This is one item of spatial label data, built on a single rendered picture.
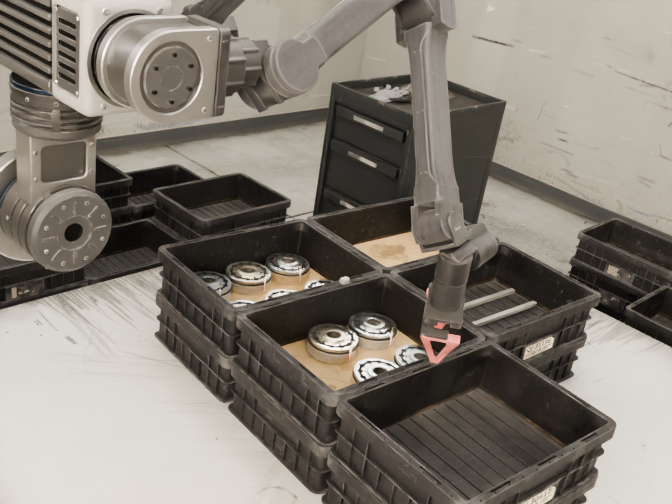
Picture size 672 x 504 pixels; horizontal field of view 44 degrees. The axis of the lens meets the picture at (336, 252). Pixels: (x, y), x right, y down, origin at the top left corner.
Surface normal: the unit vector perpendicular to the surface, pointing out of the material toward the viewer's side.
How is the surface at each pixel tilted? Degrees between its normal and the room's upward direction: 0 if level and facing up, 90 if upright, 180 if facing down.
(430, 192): 76
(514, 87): 90
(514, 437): 0
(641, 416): 0
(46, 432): 0
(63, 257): 90
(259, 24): 90
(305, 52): 57
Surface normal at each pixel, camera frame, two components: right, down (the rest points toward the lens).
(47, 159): 0.70, 0.40
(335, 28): 0.64, -0.18
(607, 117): -0.70, 0.22
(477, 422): 0.14, -0.89
